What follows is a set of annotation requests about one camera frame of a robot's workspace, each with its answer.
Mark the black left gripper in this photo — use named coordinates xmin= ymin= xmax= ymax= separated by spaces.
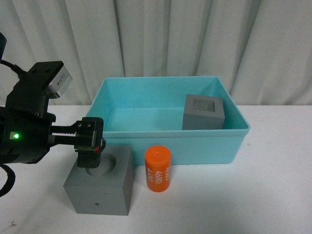
xmin=0 ymin=61 xmax=106 ymax=168

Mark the gray block with round hole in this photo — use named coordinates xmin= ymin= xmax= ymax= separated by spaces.
xmin=63 ymin=145 xmax=135 ymax=215

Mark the gray block with square hole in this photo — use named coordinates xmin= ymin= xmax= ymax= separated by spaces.
xmin=182 ymin=94 xmax=225 ymax=130

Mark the light blue plastic box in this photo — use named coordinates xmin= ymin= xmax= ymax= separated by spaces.
xmin=87 ymin=76 xmax=250 ymax=165

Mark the orange cylinder part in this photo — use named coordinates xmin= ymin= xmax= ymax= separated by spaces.
xmin=145 ymin=145 xmax=172 ymax=193

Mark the white curtain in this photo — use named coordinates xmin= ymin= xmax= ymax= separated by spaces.
xmin=0 ymin=0 xmax=312 ymax=105

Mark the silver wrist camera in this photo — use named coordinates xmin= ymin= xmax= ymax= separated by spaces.
xmin=45 ymin=66 xmax=73 ymax=99

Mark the black camera cable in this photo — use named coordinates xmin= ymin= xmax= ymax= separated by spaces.
xmin=0 ymin=59 xmax=26 ymax=75

